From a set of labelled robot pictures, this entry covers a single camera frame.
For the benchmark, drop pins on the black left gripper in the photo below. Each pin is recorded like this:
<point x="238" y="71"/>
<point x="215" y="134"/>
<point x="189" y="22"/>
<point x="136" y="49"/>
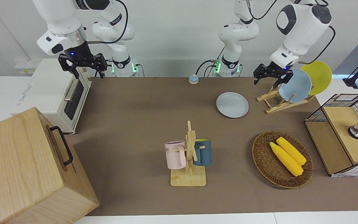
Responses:
<point x="270" y="71"/>

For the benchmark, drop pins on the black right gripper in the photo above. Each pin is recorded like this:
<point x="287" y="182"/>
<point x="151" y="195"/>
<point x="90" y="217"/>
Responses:
<point x="79" y="59"/>

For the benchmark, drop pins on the gray plate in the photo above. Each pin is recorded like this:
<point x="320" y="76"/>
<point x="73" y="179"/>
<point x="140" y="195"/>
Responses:
<point x="232" y="105"/>

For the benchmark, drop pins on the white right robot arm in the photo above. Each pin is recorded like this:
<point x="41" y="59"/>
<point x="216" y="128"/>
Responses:
<point x="61" y="21"/>

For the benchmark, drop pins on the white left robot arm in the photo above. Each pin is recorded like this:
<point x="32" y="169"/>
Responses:
<point x="300" y="28"/>

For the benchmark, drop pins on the wooden plate rack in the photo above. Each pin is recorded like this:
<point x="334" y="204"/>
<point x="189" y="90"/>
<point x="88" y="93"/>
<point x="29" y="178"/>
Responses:
<point x="275" y="107"/>

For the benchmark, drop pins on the light blue plate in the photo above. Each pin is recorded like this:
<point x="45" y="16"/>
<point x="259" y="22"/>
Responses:
<point x="297" y="87"/>

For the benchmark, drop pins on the yellow plate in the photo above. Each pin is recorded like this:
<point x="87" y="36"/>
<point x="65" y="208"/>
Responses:
<point x="320" y="74"/>

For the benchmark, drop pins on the white toaster oven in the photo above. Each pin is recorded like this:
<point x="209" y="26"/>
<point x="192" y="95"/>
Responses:
<point x="48" y="90"/>

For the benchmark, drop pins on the blue round push button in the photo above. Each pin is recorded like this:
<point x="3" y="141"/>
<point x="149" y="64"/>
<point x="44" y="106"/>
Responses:
<point x="193" y="79"/>

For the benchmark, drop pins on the yellow corn cob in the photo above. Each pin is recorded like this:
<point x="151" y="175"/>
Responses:
<point x="292" y="151"/>
<point x="286" y="160"/>

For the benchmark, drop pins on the brown wicker basket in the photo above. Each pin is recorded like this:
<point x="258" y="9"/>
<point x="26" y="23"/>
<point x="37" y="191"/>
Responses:
<point x="266" y="161"/>

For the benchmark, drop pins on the brown table mat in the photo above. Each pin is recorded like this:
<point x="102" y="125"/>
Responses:
<point x="135" y="140"/>

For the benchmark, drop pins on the dark blue mug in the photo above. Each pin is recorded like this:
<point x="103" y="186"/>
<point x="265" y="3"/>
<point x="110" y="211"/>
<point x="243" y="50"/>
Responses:
<point x="204" y="154"/>

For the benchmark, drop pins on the pink mug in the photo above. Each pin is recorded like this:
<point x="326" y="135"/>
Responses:
<point x="174" y="155"/>

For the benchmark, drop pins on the wooden drawer cabinet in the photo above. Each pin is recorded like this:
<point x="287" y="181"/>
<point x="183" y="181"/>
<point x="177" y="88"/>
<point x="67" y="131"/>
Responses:
<point x="17" y="174"/>

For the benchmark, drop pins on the wooden mug tree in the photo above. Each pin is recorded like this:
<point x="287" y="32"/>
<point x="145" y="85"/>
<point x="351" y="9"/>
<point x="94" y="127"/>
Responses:
<point x="189" y="179"/>

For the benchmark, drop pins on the white wall socket strip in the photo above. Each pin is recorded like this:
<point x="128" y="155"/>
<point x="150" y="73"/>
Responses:
<point x="25" y="67"/>

